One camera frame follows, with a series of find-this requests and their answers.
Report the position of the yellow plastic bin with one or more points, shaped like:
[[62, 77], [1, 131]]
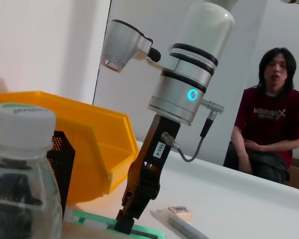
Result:
[[99, 129]]

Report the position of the person in red shirt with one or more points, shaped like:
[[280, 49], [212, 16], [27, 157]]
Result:
[[271, 117]]

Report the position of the clear plastic water bottle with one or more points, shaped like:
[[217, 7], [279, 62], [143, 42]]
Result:
[[20, 179]]

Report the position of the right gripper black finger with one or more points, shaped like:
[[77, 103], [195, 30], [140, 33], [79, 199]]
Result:
[[125, 224]]

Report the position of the small white barcode eraser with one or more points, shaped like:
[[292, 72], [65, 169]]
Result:
[[180, 212]]

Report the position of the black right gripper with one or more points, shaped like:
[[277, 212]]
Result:
[[159, 139]]

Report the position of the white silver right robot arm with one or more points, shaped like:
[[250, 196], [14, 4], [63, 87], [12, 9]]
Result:
[[189, 74]]

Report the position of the black mesh pen holder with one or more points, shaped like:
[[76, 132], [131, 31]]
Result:
[[64, 174]]

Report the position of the green utility knife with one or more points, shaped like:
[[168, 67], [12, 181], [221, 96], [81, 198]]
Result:
[[149, 230]]

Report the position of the grey marker pen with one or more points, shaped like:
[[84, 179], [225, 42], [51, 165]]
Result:
[[187, 229]]

